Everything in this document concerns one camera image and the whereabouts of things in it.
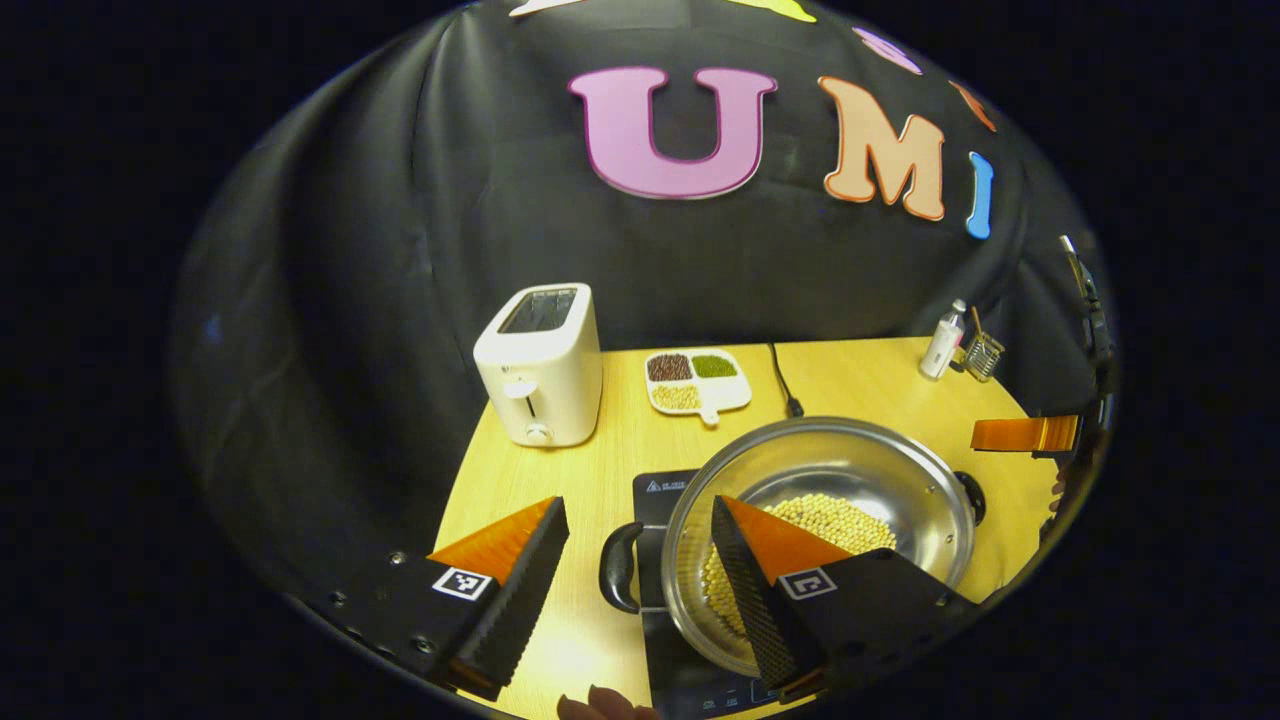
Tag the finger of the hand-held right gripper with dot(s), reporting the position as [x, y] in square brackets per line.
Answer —
[1020, 434]

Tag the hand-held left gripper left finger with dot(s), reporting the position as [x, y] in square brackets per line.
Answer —
[525, 600]

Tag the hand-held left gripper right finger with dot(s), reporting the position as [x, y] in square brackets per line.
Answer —
[755, 610]

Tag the black induction cooktop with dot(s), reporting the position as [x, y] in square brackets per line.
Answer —
[680, 690]

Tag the clear bottle with white label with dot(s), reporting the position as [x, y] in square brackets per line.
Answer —
[940, 350]

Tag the wooden stick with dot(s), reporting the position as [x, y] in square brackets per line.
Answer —
[977, 322]

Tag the pile of yellow soybeans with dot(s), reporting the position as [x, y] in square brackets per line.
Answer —
[840, 520]

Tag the white toaster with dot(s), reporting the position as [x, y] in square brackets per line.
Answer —
[540, 380]

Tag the white divided dish of beans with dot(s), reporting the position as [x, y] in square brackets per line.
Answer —
[695, 385]

